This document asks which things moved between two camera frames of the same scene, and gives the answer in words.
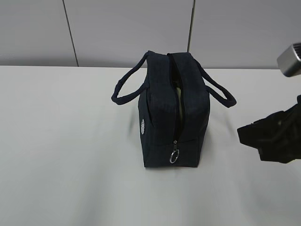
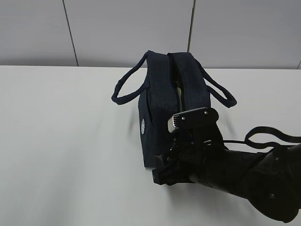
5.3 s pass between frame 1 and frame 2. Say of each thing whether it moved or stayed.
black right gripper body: moved
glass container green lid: stayed
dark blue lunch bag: stayed
